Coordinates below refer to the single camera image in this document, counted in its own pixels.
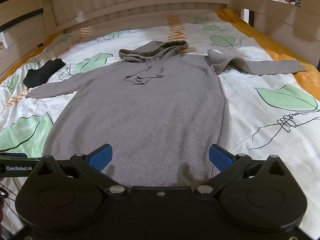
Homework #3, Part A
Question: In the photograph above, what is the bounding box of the grey knit hooded sweater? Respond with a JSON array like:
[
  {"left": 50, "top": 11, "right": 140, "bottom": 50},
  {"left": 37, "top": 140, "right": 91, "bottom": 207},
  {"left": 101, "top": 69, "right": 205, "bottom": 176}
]
[{"left": 28, "top": 40, "right": 304, "bottom": 187}]

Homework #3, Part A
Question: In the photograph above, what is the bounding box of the black folded cloth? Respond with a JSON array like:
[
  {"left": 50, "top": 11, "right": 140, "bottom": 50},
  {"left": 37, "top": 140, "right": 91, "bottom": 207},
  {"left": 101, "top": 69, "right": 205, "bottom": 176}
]
[{"left": 23, "top": 59, "right": 66, "bottom": 88}]

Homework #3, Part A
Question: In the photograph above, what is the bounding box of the black cable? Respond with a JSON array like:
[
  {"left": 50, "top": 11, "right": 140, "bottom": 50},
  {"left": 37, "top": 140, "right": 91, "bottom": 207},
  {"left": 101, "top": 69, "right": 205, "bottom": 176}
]
[{"left": 0, "top": 177, "right": 22, "bottom": 235}]

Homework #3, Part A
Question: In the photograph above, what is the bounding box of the cream wooden bed frame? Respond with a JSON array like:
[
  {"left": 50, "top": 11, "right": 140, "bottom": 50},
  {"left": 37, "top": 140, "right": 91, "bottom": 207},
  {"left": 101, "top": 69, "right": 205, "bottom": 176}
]
[{"left": 1, "top": 0, "right": 319, "bottom": 73}]

